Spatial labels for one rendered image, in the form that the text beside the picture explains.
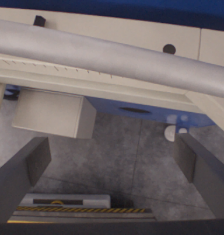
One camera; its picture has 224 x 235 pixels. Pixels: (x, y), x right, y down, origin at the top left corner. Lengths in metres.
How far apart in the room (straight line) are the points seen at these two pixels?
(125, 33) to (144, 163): 0.89
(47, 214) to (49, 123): 0.41
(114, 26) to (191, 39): 0.13
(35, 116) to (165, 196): 0.88
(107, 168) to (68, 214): 0.40
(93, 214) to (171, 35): 0.70
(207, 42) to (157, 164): 0.87
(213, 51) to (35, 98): 0.55
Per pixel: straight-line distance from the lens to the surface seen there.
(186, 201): 1.20
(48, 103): 0.63
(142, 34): 0.32
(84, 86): 0.37
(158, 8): 0.40
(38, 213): 0.87
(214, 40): 0.35
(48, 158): 0.17
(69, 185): 1.16
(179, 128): 0.95
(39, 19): 0.35
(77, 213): 0.81
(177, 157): 0.17
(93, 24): 0.34
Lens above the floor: 1.07
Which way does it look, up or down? 82 degrees down
